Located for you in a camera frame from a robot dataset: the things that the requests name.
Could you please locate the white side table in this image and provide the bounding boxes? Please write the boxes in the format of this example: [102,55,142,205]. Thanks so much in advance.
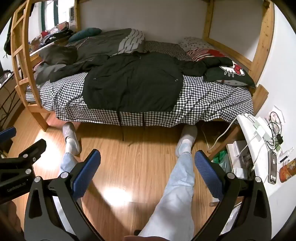
[236,113,296,232]

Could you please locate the wooden bunk bed frame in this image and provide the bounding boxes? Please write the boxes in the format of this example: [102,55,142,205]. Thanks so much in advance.
[10,0,275,160]

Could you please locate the black coiled cable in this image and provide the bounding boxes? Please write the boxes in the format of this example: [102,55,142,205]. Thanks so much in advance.
[268,112,281,135]

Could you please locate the dark hanging bag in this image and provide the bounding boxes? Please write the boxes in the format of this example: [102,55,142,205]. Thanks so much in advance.
[3,23,14,56]

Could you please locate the wooden bed ladder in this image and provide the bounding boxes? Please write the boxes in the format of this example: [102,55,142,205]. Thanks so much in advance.
[10,0,50,132]

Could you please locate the white power cable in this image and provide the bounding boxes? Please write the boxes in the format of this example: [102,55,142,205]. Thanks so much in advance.
[207,119,238,153]

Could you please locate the black cat print pillow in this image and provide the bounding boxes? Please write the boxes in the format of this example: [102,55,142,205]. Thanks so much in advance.
[203,57,256,88]

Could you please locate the person's leg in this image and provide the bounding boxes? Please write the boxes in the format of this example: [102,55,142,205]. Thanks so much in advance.
[59,152,79,176]
[139,152,196,241]

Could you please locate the person's left grey shoe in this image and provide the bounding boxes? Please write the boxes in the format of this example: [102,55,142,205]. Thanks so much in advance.
[62,122,81,156]

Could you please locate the black jacket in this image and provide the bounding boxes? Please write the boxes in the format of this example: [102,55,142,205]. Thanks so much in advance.
[50,51,234,112]

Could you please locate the black white checkered bedsheet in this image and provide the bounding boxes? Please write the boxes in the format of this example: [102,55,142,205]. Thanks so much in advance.
[25,40,253,128]

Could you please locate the white wall socket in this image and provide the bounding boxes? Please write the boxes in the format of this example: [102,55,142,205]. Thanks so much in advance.
[268,105,284,123]

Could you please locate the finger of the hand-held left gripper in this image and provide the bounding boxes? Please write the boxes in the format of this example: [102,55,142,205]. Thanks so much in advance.
[0,138,47,183]
[0,127,17,145]

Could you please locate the person's right leg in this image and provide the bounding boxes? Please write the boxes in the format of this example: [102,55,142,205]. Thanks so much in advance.
[139,152,196,241]

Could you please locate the person's right grey shoe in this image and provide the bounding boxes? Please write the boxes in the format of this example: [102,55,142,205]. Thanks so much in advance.
[176,125,197,158]

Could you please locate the person's grey shoe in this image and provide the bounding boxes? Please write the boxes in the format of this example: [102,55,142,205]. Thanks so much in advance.
[62,122,81,156]
[176,125,197,158]

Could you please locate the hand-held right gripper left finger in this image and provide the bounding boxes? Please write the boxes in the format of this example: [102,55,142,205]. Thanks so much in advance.
[24,149,103,241]

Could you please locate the person's left leg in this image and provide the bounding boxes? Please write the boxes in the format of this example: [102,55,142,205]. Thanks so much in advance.
[59,152,79,176]

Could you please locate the white polka-dot pillow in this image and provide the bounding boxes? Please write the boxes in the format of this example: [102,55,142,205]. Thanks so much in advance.
[178,37,215,52]

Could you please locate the dark grey pillow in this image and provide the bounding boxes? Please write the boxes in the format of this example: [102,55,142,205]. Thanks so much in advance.
[39,44,78,65]

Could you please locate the wooden desk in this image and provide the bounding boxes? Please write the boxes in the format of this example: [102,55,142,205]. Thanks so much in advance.
[0,70,23,130]

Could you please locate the red striped pillow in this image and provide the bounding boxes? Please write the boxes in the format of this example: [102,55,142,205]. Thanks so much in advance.
[186,49,228,61]

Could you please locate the grey striped duvet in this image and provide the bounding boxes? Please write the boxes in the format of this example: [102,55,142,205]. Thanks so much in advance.
[35,28,146,84]

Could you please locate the white cardboard box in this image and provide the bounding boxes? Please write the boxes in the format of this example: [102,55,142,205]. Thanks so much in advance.
[226,140,248,158]

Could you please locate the cluttered background table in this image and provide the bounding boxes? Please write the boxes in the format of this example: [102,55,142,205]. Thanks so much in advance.
[29,22,78,50]

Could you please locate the black smartphone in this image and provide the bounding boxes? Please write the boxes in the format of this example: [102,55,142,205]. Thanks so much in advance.
[268,150,277,184]

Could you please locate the white charger adapter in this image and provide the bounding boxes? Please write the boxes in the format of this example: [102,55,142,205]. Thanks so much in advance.
[252,125,266,141]

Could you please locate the orange snack packet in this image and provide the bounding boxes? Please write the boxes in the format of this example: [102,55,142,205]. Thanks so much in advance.
[279,158,296,183]

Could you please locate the teal pillow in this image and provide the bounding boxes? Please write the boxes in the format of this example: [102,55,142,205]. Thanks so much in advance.
[68,27,102,43]

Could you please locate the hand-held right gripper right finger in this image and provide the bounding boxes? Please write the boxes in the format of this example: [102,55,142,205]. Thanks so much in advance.
[192,150,272,241]

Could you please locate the white small bottle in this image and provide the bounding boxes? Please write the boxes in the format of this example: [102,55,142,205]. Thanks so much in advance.
[281,147,295,160]

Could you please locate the green plastic bag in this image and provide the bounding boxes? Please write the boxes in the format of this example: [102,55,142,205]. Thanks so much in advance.
[212,150,232,173]

